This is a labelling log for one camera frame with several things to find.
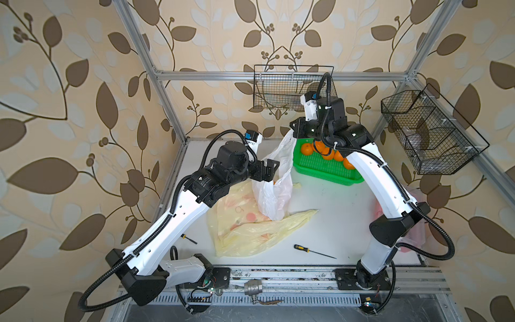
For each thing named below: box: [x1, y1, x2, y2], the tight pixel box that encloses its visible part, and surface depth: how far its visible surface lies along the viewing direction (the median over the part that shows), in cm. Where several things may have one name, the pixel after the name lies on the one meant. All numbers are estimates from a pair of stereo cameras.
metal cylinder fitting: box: [244, 279, 263, 296], surface depth 71 cm
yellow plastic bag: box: [207, 179, 318, 258], surface depth 85 cm
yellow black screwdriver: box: [293, 244, 338, 260], surface depth 82 cm
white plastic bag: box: [252, 128, 296, 222], surface depth 79 cm
